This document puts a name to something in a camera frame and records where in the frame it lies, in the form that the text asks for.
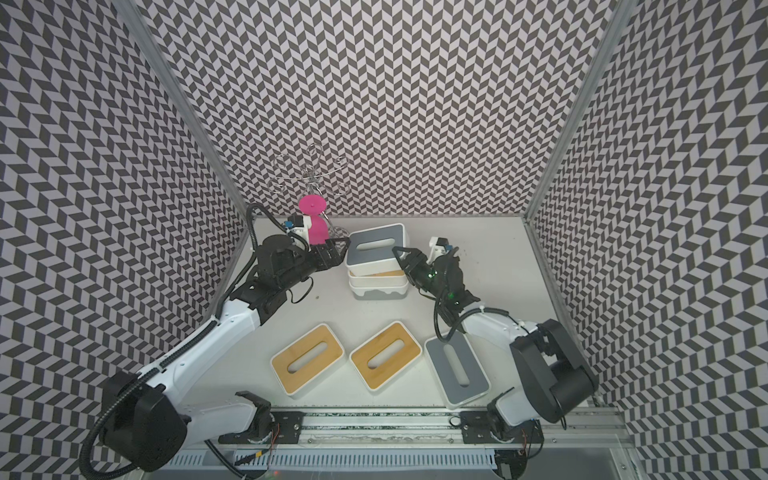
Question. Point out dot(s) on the aluminium mounting rail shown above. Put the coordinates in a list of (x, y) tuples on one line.
[(592, 427)]

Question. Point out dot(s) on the all white tissue box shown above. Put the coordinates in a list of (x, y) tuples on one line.
[(376, 293)]

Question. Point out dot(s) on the pink plastic goblet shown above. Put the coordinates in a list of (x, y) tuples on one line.
[(315, 228)]

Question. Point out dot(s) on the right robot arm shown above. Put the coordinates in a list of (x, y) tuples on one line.
[(555, 377)]

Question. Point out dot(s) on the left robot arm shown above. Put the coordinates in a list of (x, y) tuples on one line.
[(145, 421)]

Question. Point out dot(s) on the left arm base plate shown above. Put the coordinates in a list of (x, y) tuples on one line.
[(278, 427)]

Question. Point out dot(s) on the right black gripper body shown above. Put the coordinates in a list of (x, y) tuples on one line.
[(443, 296)]

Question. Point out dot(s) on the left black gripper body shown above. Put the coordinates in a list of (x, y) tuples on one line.
[(305, 265)]

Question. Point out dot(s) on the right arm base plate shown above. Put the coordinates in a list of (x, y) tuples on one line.
[(480, 427)]

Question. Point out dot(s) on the chrome wire cup rack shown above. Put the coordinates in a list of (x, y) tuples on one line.
[(311, 171)]

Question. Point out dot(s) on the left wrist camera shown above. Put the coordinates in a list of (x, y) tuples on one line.
[(299, 225)]

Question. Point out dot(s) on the grey lid tissue box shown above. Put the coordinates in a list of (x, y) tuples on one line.
[(457, 370), (371, 250)]

